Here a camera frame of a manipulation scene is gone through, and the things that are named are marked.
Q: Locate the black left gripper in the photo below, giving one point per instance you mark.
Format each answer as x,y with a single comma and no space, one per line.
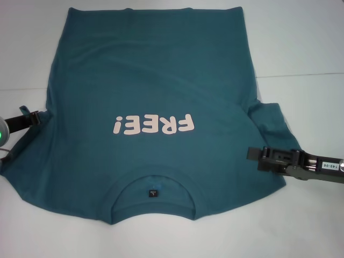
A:
18,122

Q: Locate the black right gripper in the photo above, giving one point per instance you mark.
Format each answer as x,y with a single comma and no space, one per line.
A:
314,174

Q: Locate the teal blue FREE t-shirt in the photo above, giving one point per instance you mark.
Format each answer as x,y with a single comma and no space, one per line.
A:
150,80

